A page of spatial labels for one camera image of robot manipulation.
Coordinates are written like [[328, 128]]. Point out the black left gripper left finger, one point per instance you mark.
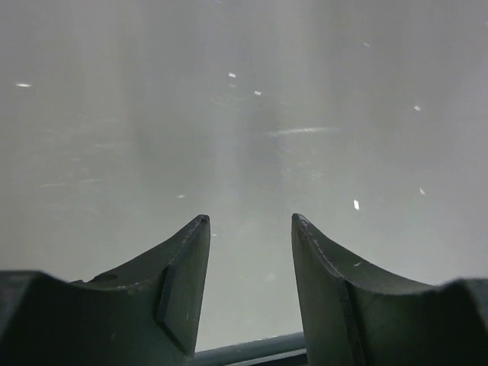
[[143, 312]]

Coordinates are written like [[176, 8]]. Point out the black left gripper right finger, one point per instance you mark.
[[356, 313]]

